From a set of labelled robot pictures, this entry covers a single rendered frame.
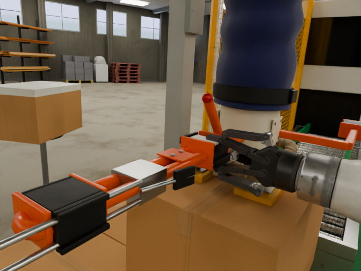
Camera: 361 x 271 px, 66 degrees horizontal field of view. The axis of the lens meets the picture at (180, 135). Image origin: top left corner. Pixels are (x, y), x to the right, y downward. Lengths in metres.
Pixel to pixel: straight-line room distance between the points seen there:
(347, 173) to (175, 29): 1.90
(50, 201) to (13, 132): 2.03
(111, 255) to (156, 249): 0.43
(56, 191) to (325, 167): 0.41
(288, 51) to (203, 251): 0.52
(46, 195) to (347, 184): 0.43
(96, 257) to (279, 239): 0.75
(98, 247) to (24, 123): 1.32
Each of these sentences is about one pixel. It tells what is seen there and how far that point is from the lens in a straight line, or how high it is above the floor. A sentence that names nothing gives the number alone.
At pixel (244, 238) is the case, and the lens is 0.58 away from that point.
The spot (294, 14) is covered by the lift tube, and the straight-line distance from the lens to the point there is 0.77.
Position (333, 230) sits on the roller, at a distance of 1.54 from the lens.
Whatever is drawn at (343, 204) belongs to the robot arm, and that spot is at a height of 1.06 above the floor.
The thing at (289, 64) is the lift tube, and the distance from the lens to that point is 0.77.
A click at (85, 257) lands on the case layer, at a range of 1.17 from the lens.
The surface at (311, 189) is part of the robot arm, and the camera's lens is 0.52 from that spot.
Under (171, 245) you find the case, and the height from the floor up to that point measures 0.84.
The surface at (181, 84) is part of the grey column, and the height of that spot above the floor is 1.09.
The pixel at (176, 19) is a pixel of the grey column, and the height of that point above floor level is 1.56.
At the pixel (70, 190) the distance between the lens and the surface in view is 0.38.
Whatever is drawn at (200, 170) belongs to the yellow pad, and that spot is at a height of 0.97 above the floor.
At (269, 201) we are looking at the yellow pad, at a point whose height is 0.96.
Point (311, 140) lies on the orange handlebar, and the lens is 0.84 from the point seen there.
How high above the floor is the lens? 1.26
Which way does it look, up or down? 15 degrees down
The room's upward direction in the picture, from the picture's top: 3 degrees clockwise
